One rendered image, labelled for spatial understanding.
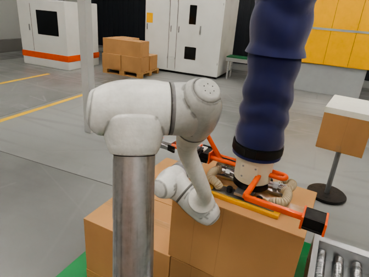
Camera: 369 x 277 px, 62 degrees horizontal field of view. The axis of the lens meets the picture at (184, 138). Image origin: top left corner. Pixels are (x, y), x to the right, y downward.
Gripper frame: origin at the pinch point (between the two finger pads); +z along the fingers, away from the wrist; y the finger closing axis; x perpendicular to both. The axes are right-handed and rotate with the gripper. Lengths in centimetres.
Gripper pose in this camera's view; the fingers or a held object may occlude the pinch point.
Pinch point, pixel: (202, 153)
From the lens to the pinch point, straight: 153.9
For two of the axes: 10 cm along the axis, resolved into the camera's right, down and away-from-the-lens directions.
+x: 8.9, 2.4, -3.9
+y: -0.7, 9.2, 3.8
